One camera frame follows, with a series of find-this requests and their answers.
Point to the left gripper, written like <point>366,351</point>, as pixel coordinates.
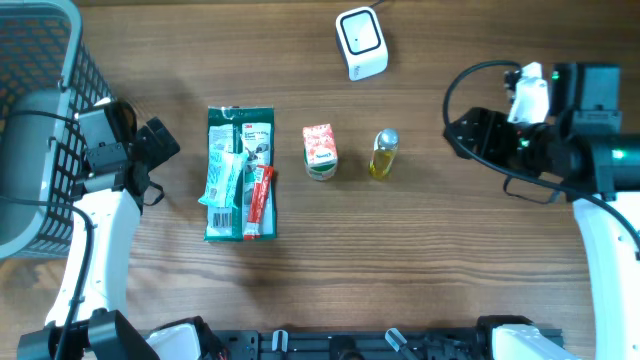
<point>158,152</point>

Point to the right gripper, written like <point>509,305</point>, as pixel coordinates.
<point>477,120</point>

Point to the small yellow oil bottle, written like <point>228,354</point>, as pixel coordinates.
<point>385,148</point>

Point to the green 3M product package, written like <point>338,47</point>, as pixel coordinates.
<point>238,193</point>

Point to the orange small carton box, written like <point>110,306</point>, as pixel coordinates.
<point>319,145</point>

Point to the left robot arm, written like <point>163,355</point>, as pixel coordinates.
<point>107,204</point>

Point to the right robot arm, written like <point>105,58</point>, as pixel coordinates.
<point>564,134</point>

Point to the white barcode scanner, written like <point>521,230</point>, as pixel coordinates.
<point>361,43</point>

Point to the grey plastic shopping basket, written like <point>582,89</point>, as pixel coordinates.
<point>47,76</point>

